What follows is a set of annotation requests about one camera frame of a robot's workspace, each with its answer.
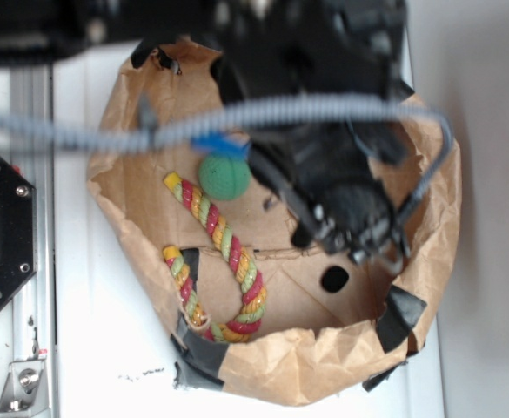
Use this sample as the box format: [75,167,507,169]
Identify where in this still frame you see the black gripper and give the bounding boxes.
[249,130,408,274]

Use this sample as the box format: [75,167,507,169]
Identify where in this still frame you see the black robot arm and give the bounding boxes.
[0,1,410,271]

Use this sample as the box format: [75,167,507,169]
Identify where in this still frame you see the green ball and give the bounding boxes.
[198,154,251,200]

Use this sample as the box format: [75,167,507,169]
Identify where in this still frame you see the brown paper bag bin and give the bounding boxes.
[86,38,463,408]

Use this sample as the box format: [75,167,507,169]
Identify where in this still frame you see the multicolour twisted rope toy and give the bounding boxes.
[162,172,267,343]

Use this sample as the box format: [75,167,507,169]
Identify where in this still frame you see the grey corrugated cable conduit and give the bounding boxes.
[0,94,453,227]

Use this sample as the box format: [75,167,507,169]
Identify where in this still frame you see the aluminium extrusion rail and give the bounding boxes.
[9,60,59,418]

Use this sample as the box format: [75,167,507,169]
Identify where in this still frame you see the metal corner bracket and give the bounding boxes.
[0,360,49,417]

